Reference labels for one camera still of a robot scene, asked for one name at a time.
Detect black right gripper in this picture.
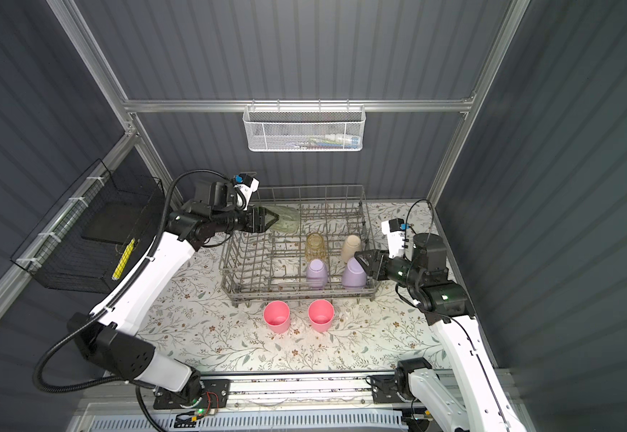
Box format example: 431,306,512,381
355,247,421,289

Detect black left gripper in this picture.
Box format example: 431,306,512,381
212,204,278,235

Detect green transparent cup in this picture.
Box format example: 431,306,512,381
265,204,301,235

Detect lilac cup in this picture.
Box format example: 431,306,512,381
342,257,367,290
306,258,329,289

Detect beige cup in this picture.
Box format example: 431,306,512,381
340,235,362,264

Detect yellow transparent cup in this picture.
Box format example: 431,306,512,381
305,232,328,262

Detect pink cup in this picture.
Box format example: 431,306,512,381
263,301,290,334
308,299,335,333

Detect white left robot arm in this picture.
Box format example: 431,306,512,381
32,173,279,405

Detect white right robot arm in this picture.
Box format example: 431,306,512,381
355,231,525,431

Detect tubes in white basket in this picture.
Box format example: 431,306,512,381
288,133,362,150

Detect white vented cover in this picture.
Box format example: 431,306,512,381
89,409,417,432

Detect yellow brush in basket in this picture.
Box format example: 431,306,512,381
112,239,137,281

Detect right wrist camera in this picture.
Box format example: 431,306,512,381
381,218,408,258

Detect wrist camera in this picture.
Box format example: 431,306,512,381
233,173,260,210
381,218,408,258

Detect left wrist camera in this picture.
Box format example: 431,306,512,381
233,173,260,210

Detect grey wire dish rack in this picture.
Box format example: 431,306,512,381
220,185,378,306

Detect white mesh wall basket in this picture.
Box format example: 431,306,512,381
243,103,367,153

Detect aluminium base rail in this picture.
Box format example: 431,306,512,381
201,370,414,410

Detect black wire wall basket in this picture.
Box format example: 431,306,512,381
11,164,165,294

